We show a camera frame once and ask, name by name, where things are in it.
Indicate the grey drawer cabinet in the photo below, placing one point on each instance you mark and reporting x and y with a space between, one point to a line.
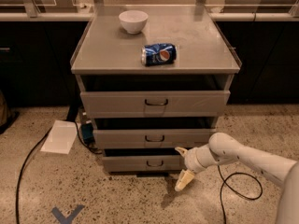
109 59

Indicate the grey top drawer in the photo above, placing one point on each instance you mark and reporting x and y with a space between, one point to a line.
154 104

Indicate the blue power box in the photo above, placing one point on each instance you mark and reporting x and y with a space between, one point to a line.
87 133

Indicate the grey middle drawer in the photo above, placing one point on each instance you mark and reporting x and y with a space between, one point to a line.
161 138

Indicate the dark counter cabinet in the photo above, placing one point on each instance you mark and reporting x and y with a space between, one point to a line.
35 61

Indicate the white paper sheet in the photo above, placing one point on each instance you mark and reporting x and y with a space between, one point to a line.
61 137

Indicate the white ceramic bowl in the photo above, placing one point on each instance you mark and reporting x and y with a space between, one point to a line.
133 21

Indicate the grey drawer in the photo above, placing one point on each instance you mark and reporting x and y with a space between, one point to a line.
154 104
161 138
166 163

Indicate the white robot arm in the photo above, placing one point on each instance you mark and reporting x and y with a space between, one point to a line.
223 149

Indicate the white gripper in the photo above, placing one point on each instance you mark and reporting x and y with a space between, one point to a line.
191 160

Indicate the grey bottom drawer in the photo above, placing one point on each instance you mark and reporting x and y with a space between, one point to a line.
166 163

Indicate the blue pepsi can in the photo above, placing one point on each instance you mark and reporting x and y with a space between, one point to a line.
158 54

